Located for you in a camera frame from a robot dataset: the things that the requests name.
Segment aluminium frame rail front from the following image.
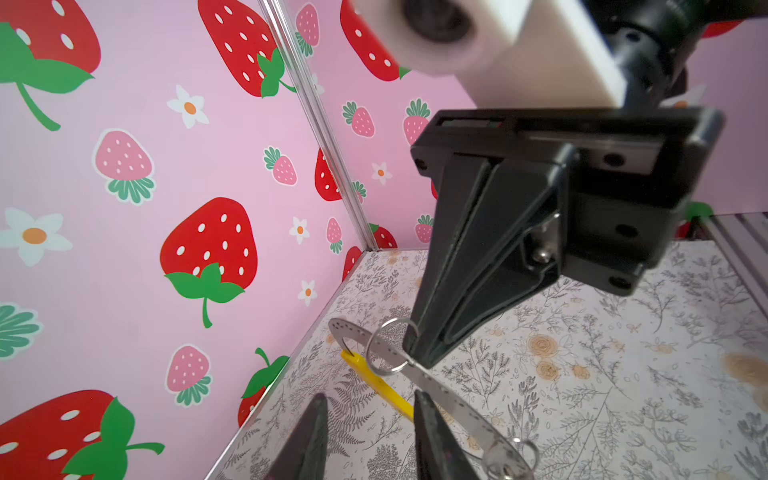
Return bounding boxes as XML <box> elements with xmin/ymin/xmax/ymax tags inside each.
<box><xmin>701</xmin><ymin>212</ymin><xmax>768</xmax><ymax>315</ymax></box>

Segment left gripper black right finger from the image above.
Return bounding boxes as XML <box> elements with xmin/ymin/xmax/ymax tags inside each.
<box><xmin>413</xmin><ymin>390</ymin><xmax>479</xmax><ymax>480</ymax></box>

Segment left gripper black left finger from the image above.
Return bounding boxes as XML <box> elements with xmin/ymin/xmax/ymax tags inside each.
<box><xmin>266</xmin><ymin>393</ymin><xmax>329</xmax><ymax>480</ymax></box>

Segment aluminium corner post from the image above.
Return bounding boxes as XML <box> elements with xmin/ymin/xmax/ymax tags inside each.
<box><xmin>258</xmin><ymin>0</ymin><xmax>378</xmax><ymax>250</ymax></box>

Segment grey keyring loop yellow tag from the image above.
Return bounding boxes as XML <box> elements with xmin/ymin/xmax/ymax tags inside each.
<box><xmin>329</xmin><ymin>318</ymin><xmax>540</xmax><ymax>479</ymax></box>

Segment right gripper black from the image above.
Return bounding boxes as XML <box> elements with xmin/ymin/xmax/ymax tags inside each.
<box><xmin>403</xmin><ymin>107</ymin><xmax>725</xmax><ymax>368</ymax></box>

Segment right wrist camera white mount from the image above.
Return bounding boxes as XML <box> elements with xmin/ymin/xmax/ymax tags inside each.
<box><xmin>354</xmin><ymin>1</ymin><xmax>628</xmax><ymax>109</ymax></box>

